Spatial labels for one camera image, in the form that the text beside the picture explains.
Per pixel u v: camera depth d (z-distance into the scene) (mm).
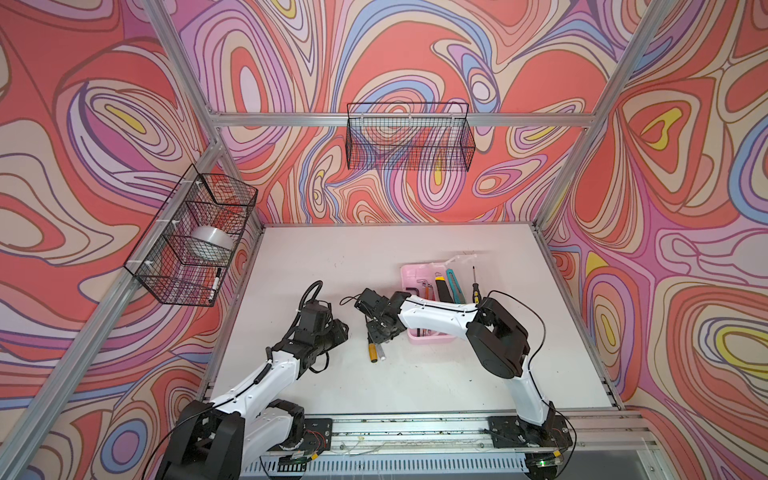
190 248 706
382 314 677
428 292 988
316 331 675
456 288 911
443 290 911
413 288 1004
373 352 861
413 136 962
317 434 731
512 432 733
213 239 732
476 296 842
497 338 530
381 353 869
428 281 986
